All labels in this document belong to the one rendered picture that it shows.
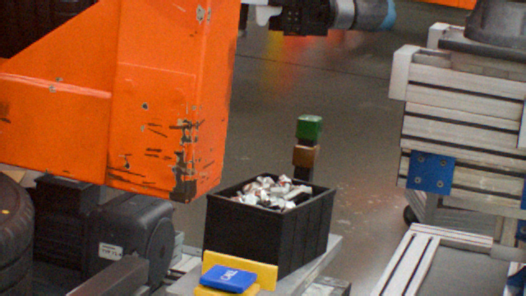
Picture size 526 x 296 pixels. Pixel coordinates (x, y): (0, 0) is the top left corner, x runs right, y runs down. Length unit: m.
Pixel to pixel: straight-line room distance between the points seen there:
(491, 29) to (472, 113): 0.17
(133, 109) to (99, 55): 0.12
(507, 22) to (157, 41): 0.66
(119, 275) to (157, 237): 0.31
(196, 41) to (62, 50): 0.26
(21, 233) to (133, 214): 0.44
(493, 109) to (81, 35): 0.77
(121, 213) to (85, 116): 0.32
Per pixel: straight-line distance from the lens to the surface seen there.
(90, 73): 1.88
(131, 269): 1.89
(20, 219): 1.75
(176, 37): 1.78
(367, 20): 2.29
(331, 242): 1.95
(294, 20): 2.22
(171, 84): 1.79
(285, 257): 1.73
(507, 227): 2.37
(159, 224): 2.15
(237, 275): 1.66
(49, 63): 1.92
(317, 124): 1.92
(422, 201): 3.39
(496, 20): 2.04
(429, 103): 2.08
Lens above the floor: 1.06
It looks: 14 degrees down
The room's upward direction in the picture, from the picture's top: 7 degrees clockwise
